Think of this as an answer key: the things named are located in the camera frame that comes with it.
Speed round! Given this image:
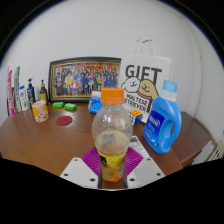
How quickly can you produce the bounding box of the white shampoo bottle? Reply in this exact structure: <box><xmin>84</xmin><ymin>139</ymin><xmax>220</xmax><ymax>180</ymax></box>
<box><xmin>18</xmin><ymin>85</ymin><xmax>30</xmax><ymax>112</ymax></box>

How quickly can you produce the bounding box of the dark blue pump bottle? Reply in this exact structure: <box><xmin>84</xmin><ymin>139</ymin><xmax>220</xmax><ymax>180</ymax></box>
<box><xmin>26</xmin><ymin>77</ymin><xmax>37</xmax><ymax>108</ymax></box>

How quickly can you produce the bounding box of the orange-capped juice bottle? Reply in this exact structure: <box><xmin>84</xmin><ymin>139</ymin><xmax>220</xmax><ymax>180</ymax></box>
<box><xmin>91</xmin><ymin>87</ymin><xmax>134</xmax><ymax>183</ymax></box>

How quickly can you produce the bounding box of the white paper gift bag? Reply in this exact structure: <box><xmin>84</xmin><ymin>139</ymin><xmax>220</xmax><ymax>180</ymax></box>
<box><xmin>119</xmin><ymin>36</ymin><xmax>173</xmax><ymax>124</ymax></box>

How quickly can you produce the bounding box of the tall green and white box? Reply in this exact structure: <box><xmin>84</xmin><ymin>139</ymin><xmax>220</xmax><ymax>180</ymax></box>
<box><xmin>13</xmin><ymin>65</ymin><xmax>23</xmax><ymax>113</ymax></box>

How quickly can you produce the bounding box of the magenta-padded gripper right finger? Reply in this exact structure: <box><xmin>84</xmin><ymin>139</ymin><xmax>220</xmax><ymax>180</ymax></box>
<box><xmin>122</xmin><ymin>146</ymin><xmax>166</xmax><ymax>189</ymax></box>

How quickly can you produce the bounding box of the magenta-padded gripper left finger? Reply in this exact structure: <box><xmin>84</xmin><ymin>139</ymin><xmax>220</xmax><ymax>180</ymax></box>
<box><xmin>59</xmin><ymin>146</ymin><xmax>103</xmax><ymax>190</ymax></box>

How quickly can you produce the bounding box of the tall pink box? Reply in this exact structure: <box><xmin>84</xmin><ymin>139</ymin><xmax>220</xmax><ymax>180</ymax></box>
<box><xmin>6</xmin><ymin>69</ymin><xmax>17</xmax><ymax>118</ymax></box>

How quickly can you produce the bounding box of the puzzle cube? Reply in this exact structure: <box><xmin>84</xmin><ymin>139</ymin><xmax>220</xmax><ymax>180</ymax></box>
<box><xmin>128</xmin><ymin>109</ymin><xmax>144</xmax><ymax>127</ymax></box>

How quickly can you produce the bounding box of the blue tissue pack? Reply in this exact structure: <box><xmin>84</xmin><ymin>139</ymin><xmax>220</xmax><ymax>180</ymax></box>
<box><xmin>88</xmin><ymin>90</ymin><xmax>104</xmax><ymax>114</ymax></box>

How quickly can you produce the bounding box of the blue detergent jug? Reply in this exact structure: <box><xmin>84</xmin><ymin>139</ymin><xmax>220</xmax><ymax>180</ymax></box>
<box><xmin>142</xmin><ymin>79</ymin><xmax>183</xmax><ymax>155</ymax></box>

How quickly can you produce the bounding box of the round red coaster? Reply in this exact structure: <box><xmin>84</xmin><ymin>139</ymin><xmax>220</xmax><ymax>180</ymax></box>
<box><xmin>55</xmin><ymin>115</ymin><xmax>74</xmax><ymax>127</ymax></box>

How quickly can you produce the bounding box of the pink and yellow mug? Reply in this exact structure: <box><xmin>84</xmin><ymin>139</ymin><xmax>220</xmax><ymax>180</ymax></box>
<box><xmin>31</xmin><ymin>100</ymin><xmax>50</xmax><ymax>124</ymax></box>

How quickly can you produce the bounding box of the brown pump bottle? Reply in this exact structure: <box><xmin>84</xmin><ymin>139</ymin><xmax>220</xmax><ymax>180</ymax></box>
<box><xmin>38</xmin><ymin>79</ymin><xmax>49</xmax><ymax>104</ymax></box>

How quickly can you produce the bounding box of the framed group picture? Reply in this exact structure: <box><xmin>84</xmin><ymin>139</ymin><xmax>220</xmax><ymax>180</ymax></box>
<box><xmin>48</xmin><ymin>56</ymin><xmax>122</xmax><ymax>103</ymax></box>

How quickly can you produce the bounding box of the white radiator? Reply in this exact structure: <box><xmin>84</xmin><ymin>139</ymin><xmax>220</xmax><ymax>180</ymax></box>
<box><xmin>207</xmin><ymin>138</ymin><xmax>224</xmax><ymax>162</ymax></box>

